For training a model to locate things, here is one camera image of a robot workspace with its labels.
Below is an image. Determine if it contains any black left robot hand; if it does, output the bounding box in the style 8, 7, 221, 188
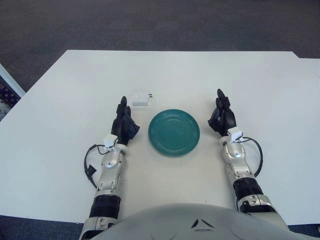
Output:
103, 96, 141, 152

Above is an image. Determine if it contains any grey robot torso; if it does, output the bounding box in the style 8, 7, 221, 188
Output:
94, 202, 291, 240

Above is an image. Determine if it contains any blue patterned rug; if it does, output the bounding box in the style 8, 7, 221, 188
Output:
0, 74, 21, 121

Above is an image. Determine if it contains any white charger block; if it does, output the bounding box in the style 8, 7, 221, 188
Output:
131, 91, 154, 107

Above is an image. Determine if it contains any white panel edge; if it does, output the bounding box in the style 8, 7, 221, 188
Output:
0, 63, 26, 97

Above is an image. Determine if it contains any teal round plate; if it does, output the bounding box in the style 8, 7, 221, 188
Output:
148, 108, 202, 157

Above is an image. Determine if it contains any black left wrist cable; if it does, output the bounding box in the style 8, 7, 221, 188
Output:
84, 144, 106, 188

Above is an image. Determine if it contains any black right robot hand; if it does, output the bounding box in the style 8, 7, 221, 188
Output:
207, 88, 244, 144

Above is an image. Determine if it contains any adjoining white table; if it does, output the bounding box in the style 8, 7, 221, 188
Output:
297, 57, 320, 78

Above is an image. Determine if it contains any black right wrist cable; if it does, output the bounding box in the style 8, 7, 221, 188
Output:
241, 136, 263, 176

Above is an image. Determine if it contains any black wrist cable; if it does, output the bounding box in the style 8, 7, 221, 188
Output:
241, 136, 263, 176
84, 144, 106, 188

